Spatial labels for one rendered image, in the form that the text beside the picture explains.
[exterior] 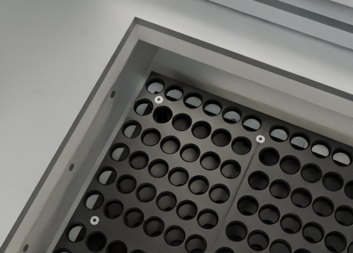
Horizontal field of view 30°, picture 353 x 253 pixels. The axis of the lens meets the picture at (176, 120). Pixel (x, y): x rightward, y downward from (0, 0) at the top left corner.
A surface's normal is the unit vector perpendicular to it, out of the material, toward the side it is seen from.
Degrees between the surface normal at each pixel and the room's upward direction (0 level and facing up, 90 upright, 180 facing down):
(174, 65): 0
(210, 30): 0
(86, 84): 0
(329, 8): 90
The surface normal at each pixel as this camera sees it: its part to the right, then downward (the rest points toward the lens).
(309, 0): -0.42, 0.83
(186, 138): -0.06, -0.44
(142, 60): 0.91, 0.36
